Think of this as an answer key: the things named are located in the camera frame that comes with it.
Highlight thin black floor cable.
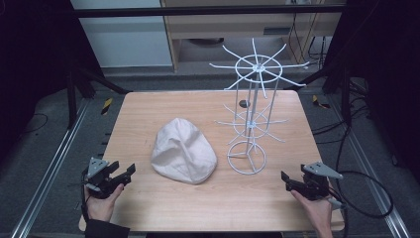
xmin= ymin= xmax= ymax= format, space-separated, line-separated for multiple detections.
xmin=19 ymin=112 xmax=50 ymax=136

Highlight black metal stand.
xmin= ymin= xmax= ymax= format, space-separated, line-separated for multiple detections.
xmin=284 ymin=60 xmax=353 ymax=127
xmin=64 ymin=60 xmax=133 ymax=131

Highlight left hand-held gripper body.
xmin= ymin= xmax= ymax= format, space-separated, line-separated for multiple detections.
xmin=82 ymin=157 xmax=125 ymax=200

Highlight white wire hook rack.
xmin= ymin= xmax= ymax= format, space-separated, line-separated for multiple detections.
xmin=209 ymin=37 xmax=311 ymax=176

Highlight yellow tool on floor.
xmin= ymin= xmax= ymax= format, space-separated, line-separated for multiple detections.
xmin=100 ymin=96 xmax=114 ymax=117

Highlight person's left hand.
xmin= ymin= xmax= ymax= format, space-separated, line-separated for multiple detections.
xmin=83 ymin=182 xmax=126 ymax=223

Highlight person's right hand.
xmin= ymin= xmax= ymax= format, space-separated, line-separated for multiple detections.
xmin=290 ymin=190 xmax=335 ymax=238

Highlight light wooden desk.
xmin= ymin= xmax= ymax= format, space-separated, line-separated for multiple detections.
xmin=159 ymin=0 xmax=346 ymax=72

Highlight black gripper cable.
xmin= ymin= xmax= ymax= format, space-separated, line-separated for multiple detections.
xmin=328 ymin=170 xmax=394 ymax=220
xmin=80 ymin=170 xmax=91 ymax=223

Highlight dark curtain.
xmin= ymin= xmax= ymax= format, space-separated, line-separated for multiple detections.
xmin=325 ymin=0 xmax=420 ymax=184
xmin=0 ymin=0 xmax=104 ymax=163

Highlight yellow black striped tape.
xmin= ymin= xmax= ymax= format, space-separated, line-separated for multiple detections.
xmin=311 ymin=94 xmax=332 ymax=110

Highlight black horizontal bar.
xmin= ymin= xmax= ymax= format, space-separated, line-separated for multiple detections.
xmin=72 ymin=4 xmax=347 ymax=18

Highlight black floor cables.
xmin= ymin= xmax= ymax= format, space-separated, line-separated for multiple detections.
xmin=311 ymin=78 xmax=372 ymax=146

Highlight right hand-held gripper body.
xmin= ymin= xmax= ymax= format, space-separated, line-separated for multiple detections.
xmin=296 ymin=161 xmax=344 ymax=202

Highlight grey cable plug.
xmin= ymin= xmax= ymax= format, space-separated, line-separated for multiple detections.
xmin=326 ymin=196 xmax=349 ymax=210

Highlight white flat cap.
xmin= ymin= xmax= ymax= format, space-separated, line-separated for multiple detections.
xmin=151 ymin=117 xmax=219 ymax=185

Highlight white cabinet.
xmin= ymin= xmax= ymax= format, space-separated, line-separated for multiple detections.
xmin=69 ymin=0 xmax=174 ymax=69

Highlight black hanging cables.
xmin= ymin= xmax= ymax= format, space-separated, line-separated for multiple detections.
xmin=287 ymin=12 xmax=329 ymax=69

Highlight aluminium rail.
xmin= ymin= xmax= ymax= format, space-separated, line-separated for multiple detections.
xmin=329 ymin=94 xmax=411 ymax=238
xmin=9 ymin=98 xmax=91 ymax=238

